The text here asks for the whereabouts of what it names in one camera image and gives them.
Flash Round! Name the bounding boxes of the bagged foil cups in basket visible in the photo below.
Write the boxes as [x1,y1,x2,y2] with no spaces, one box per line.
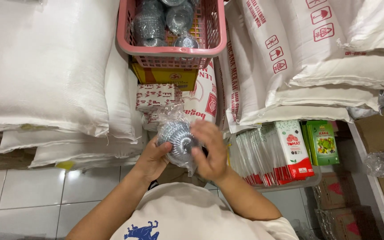
[131,0,202,49]

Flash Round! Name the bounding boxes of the white flour sack red print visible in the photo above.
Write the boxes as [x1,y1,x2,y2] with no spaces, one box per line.
[181,58,220,129]

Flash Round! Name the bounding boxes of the row of red white packets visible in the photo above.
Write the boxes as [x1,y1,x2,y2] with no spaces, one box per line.
[229,120,315,186]

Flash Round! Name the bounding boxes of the bagged stack of foil cups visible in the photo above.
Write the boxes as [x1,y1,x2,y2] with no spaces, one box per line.
[156,104,206,177]

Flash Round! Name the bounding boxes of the stack of white sacks red print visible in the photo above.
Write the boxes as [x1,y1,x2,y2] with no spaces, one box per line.
[217,0,384,134]

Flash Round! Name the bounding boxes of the white red-patterned wrapped box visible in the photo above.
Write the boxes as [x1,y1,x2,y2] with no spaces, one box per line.
[135,83,183,113]
[142,110,166,132]

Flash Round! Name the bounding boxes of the row of green packets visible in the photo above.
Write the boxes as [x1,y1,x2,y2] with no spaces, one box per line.
[300,120,340,166]

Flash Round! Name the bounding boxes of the person's right hand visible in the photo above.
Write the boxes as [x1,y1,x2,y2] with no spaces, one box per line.
[190,119,228,182]

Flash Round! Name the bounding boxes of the plastic-wrapped cardboard boxes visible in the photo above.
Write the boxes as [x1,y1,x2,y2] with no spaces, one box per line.
[314,172,382,240]

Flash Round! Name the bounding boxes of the person's white shirt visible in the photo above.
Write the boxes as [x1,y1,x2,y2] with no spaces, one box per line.
[109,182,300,240]

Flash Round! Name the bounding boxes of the stack of plain white sacks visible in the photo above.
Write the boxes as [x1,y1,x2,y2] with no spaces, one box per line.
[0,0,147,171]

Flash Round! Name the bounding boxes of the yellow cardboard box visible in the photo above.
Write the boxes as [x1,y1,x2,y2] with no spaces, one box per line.
[131,62,199,91]

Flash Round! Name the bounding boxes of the person's left hand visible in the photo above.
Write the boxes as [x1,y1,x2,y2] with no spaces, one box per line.
[135,136,173,183]

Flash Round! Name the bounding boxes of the pink plastic basket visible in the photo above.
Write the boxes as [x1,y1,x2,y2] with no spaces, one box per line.
[116,0,227,69]

